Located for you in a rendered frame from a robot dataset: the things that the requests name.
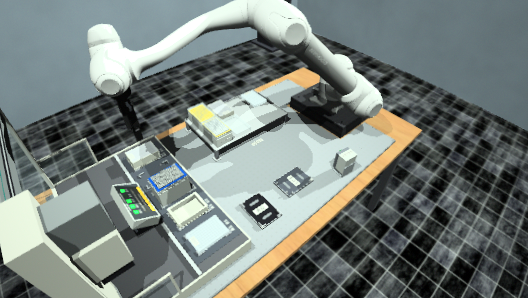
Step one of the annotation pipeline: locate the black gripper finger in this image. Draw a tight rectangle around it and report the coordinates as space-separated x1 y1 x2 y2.
117 100 132 130
119 99 143 142

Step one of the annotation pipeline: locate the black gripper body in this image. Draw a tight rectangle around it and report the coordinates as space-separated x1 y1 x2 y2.
111 86 131 110

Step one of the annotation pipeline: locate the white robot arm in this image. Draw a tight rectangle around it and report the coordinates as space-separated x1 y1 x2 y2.
87 0 383 119

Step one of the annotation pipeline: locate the white ready key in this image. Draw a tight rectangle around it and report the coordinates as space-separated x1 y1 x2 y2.
332 147 357 177

